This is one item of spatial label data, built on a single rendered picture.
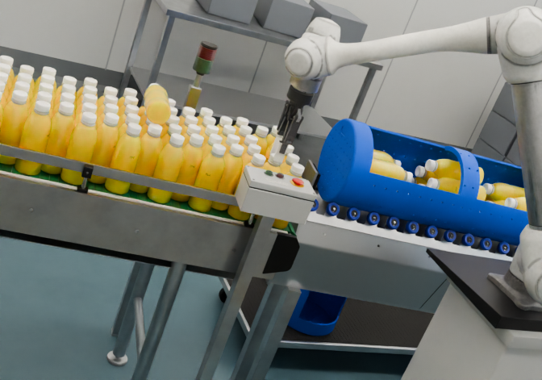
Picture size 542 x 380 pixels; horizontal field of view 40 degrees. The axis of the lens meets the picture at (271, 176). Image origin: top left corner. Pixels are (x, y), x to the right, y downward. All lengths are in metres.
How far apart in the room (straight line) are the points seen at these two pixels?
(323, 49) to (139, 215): 0.71
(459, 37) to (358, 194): 0.62
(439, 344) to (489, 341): 0.21
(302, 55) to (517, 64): 0.53
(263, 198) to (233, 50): 3.83
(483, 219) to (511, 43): 0.91
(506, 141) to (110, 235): 4.67
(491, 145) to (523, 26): 4.74
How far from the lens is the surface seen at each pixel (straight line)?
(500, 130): 6.53
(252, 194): 2.07
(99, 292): 3.37
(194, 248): 2.26
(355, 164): 2.34
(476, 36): 2.08
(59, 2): 5.49
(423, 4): 6.41
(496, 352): 2.18
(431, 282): 2.70
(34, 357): 2.96
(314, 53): 1.94
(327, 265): 2.53
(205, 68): 2.61
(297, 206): 2.12
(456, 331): 2.30
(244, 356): 2.90
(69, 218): 2.19
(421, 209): 2.51
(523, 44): 1.85
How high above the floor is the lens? 1.88
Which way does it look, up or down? 22 degrees down
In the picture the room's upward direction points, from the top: 21 degrees clockwise
